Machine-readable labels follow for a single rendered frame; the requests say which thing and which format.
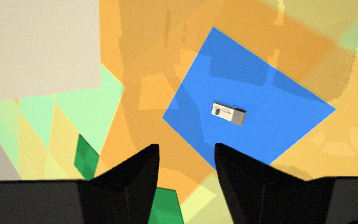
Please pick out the blue square zone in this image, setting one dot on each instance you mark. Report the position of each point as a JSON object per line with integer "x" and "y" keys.
{"x": 279, "y": 110}

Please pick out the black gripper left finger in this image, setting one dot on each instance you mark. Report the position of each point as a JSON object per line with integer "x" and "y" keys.
{"x": 122, "y": 195}

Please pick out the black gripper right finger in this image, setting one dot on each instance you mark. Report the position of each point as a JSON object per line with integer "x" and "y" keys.
{"x": 257, "y": 193}

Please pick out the green flat square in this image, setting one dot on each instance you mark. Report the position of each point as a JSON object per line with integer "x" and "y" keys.
{"x": 86, "y": 158}
{"x": 165, "y": 208}

